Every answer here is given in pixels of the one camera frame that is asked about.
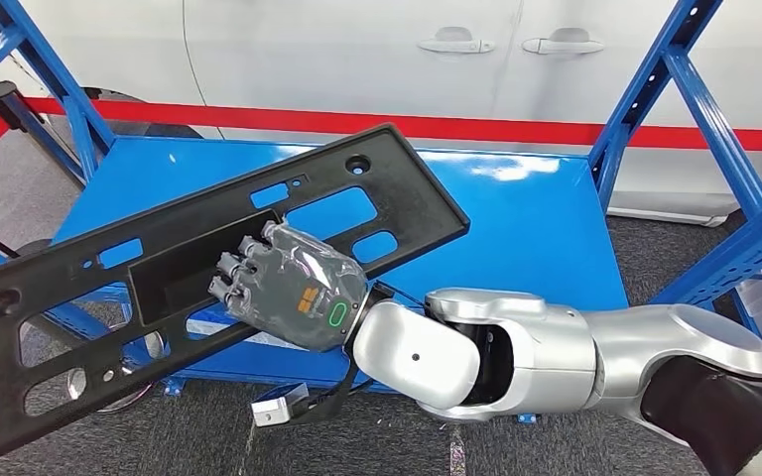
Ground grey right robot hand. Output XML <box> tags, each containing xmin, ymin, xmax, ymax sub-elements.
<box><xmin>206</xmin><ymin>219</ymin><xmax>370</xmax><ymax>353</ymax></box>

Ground black plastic panel part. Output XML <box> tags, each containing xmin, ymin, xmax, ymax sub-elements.
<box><xmin>0</xmin><ymin>123</ymin><xmax>471</xmax><ymax>474</ymax></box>

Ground blue metal shelf rack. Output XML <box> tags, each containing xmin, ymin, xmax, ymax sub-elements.
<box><xmin>0</xmin><ymin>0</ymin><xmax>762</xmax><ymax>402</ymax></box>

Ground red barrier belt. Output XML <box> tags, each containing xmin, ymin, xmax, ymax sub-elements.
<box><xmin>0</xmin><ymin>96</ymin><xmax>762</xmax><ymax>174</ymax></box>

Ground white car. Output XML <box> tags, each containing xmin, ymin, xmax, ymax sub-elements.
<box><xmin>0</xmin><ymin>0</ymin><xmax>762</xmax><ymax>228</ymax></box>

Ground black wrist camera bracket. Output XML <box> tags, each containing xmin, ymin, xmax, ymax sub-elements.
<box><xmin>289</xmin><ymin>357</ymin><xmax>372</xmax><ymax>425</ymax></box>

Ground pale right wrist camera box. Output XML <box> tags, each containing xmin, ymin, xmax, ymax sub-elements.
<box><xmin>251</xmin><ymin>383</ymin><xmax>310</xmax><ymax>428</ymax></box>

